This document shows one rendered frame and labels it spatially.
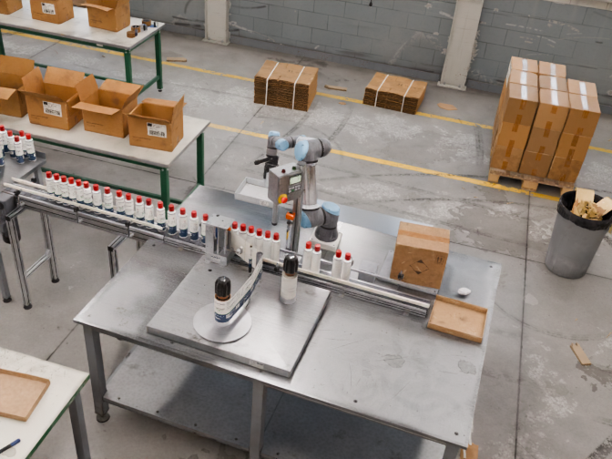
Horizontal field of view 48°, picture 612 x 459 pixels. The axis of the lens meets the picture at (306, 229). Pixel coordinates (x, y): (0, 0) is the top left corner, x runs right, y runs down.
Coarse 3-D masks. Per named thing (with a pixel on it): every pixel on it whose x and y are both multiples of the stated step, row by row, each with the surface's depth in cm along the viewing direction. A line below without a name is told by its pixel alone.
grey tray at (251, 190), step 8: (240, 184) 457; (248, 184) 466; (256, 184) 465; (240, 192) 458; (248, 192) 458; (256, 192) 459; (264, 192) 459; (248, 200) 450; (256, 200) 448; (264, 200) 445
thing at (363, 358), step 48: (288, 240) 438; (384, 240) 446; (144, 288) 390; (480, 288) 414; (144, 336) 359; (336, 336) 371; (384, 336) 374; (432, 336) 377; (288, 384) 341; (336, 384) 343; (384, 384) 346; (432, 384) 348; (432, 432) 324
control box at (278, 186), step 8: (272, 168) 382; (280, 168) 383; (288, 168) 384; (296, 168) 384; (272, 176) 381; (280, 176) 377; (288, 176) 380; (272, 184) 383; (280, 184) 380; (288, 184) 383; (296, 184) 387; (272, 192) 386; (280, 192) 383; (296, 192) 390; (272, 200) 389; (280, 200) 386; (288, 200) 390
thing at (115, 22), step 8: (88, 0) 717; (96, 0) 728; (104, 0) 736; (112, 0) 732; (120, 0) 706; (128, 0) 723; (88, 8) 716; (96, 8) 713; (104, 8) 700; (112, 8) 705; (120, 8) 715; (128, 8) 729; (88, 16) 722; (96, 16) 718; (104, 16) 715; (112, 16) 712; (120, 16) 718; (128, 16) 733; (88, 24) 727; (96, 24) 723; (104, 24) 720; (112, 24) 716; (120, 24) 722; (128, 24) 737
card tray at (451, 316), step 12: (444, 300) 400; (456, 300) 397; (432, 312) 392; (444, 312) 393; (456, 312) 394; (468, 312) 395; (480, 312) 395; (432, 324) 380; (444, 324) 385; (456, 324) 386; (468, 324) 386; (480, 324) 387; (468, 336) 376; (480, 336) 379
